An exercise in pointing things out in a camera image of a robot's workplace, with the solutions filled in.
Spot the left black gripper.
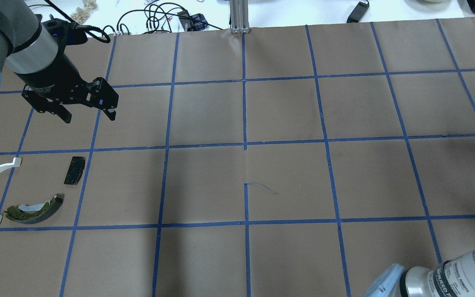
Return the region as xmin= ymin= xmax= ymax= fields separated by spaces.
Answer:
xmin=15 ymin=58 xmax=119 ymax=124

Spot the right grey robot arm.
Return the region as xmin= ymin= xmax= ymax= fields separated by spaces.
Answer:
xmin=363 ymin=250 xmax=475 ymax=297

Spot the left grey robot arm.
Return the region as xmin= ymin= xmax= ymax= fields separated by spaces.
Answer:
xmin=0 ymin=0 xmax=119 ymax=123

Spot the black brake pad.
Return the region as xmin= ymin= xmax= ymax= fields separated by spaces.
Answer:
xmin=64 ymin=156 xmax=86 ymax=185

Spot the bag of wooden pieces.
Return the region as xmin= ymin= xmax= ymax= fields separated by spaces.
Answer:
xmin=68 ymin=0 xmax=98 ymax=25

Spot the olive brake shoe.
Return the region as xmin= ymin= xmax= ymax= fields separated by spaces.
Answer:
xmin=4 ymin=193 xmax=64 ymax=224

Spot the black power adapter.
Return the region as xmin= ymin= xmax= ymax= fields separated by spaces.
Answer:
xmin=346 ymin=0 xmax=370 ymax=23

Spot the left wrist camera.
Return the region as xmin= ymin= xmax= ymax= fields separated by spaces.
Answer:
xmin=42 ymin=18 xmax=87 ymax=46

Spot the black tangled cable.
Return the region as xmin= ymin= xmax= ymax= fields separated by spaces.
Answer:
xmin=116 ymin=2 xmax=221 ymax=33

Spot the aluminium frame post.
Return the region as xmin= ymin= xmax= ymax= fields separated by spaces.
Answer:
xmin=228 ymin=0 xmax=249 ymax=34

